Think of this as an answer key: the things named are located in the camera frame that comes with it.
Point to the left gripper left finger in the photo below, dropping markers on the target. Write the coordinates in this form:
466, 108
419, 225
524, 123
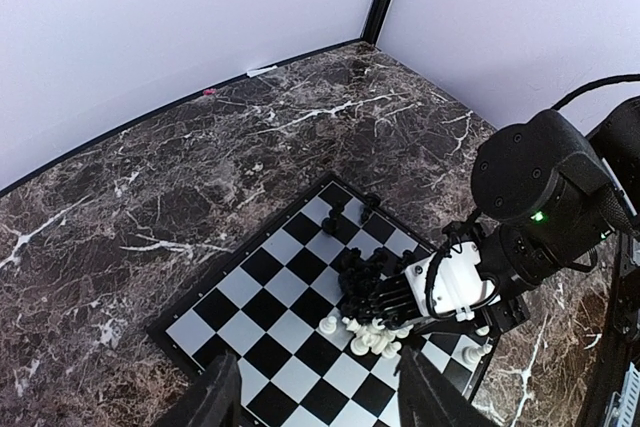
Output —
214, 399

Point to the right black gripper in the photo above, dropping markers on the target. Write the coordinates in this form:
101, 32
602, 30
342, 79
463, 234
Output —
394, 303

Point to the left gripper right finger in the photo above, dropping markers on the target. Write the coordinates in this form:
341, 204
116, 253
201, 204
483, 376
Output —
427, 398

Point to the white chess piece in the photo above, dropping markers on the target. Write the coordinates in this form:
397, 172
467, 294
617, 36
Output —
473, 355

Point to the black grey chessboard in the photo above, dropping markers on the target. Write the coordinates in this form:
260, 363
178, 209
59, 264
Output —
274, 304

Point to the black chess piece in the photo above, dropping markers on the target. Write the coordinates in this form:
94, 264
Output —
371, 201
330, 224

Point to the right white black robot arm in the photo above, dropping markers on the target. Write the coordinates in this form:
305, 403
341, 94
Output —
545, 195

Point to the black chess piece lying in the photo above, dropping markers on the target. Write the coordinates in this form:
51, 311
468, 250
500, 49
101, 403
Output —
371, 201

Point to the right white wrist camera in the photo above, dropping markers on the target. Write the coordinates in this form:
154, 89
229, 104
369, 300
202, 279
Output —
458, 288

